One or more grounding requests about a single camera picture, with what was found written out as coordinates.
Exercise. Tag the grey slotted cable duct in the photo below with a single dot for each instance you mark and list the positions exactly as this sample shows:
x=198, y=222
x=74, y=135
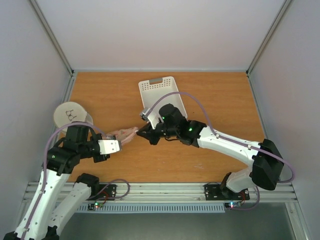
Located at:
x=152, y=208

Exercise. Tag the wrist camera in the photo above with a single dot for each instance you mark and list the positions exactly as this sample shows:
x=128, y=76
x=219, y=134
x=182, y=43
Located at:
x=109, y=146
x=150, y=116

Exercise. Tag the aluminium mounting rail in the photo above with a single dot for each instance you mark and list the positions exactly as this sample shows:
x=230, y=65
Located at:
x=194, y=193

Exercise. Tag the white round mesh laundry bag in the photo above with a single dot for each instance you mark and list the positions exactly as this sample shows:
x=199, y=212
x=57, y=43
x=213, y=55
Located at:
x=69, y=112

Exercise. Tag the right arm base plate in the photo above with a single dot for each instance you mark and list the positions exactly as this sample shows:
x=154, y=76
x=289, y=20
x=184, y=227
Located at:
x=213, y=192

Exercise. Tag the aluminium frame post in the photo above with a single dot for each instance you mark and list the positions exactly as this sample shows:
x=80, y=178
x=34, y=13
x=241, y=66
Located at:
x=269, y=34
x=49, y=32

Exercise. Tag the left aluminium frame post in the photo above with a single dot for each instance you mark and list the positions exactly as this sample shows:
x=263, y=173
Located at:
x=49, y=32

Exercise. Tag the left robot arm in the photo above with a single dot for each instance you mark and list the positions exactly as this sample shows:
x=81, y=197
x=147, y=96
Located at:
x=67, y=146

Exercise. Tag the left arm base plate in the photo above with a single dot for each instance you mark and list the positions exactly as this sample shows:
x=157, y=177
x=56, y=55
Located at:
x=104, y=192

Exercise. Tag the floral mesh laundry bag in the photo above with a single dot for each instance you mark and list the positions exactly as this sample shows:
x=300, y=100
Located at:
x=124, y=136

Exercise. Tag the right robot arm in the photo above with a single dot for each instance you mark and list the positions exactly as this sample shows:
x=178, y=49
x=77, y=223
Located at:
x=262, y=159

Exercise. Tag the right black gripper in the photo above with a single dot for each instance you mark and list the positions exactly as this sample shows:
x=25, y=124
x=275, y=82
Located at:
x=153, y=135

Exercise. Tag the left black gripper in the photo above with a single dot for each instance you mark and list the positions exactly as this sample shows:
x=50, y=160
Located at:
x=101, y=158

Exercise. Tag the right aluminium frame post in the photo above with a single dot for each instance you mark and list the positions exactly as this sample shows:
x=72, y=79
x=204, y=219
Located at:
x=269, y=34

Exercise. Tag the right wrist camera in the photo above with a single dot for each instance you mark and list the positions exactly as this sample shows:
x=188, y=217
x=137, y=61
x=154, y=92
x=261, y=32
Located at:
x=150, y=116

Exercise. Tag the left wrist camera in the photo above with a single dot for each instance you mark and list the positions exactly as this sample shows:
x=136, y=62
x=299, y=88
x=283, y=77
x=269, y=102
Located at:
x=109, y=146

